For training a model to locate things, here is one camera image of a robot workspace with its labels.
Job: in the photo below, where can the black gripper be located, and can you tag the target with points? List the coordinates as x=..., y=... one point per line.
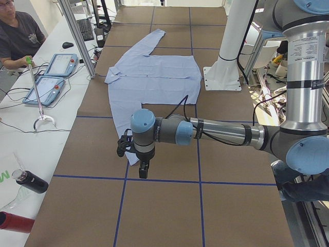
x=144, y=157

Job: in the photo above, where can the light blue striped shirt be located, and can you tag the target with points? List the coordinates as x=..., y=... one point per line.
x=142, y=78

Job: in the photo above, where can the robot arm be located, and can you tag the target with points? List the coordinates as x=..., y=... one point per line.
x=300, y=141

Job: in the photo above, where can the black water bottle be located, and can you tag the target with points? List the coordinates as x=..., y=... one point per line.
x=29, y=180

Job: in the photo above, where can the lower blue teach pendant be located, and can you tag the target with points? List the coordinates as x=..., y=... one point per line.
x=48, y=88

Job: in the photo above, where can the blue teach pendant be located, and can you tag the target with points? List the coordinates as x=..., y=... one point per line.
x=48, y=88
x=62, y=65

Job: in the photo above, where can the upper blue teach pendant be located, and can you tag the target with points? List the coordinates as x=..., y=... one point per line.
x=62, y=65

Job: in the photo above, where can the black computer mouse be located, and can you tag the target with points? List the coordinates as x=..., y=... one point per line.
x=67, y=45

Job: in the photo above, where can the red cylinder bottle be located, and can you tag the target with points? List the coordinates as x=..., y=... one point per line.
x=12, y=222

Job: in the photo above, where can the black computer keyboard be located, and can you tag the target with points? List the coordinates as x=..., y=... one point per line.
x=86, y=29

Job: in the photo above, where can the metal reacher grabber stick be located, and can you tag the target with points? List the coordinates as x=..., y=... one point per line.
x=42, y=116

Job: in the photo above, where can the seated person dark t-shirt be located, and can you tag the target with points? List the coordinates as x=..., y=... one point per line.
x=21, y=36

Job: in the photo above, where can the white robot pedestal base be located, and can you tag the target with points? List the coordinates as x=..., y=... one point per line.
x=223, y=75

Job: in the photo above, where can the aluminium frame post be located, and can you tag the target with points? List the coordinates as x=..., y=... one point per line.
x=73, y=26

